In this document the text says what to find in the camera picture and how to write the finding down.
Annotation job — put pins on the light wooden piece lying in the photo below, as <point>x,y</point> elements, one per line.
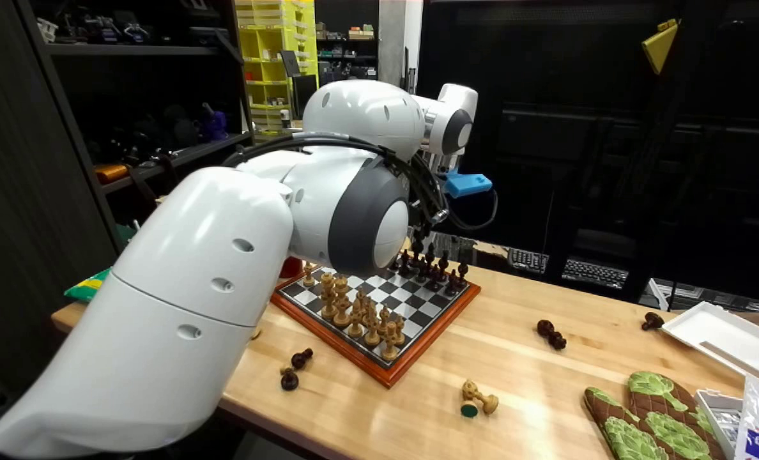
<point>474,403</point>

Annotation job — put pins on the dark chess piece lying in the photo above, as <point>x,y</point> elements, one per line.
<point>303,358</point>

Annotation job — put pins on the green brown patterned wooden board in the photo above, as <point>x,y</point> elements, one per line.
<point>653,419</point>

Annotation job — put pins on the dark chess piece standing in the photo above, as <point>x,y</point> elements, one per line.
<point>290,378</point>

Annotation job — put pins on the white plastic tray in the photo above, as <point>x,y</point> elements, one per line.
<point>721,336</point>

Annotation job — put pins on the yellow storage shelf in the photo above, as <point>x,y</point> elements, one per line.
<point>266,30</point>

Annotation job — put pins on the dark chess piece near tray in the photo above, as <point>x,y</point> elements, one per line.
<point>653,320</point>

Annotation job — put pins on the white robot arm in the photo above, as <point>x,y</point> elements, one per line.
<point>153,349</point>

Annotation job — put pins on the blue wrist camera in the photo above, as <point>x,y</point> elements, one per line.
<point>466,186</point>

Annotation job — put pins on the wooden framed chess board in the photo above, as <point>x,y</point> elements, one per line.
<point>386,320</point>

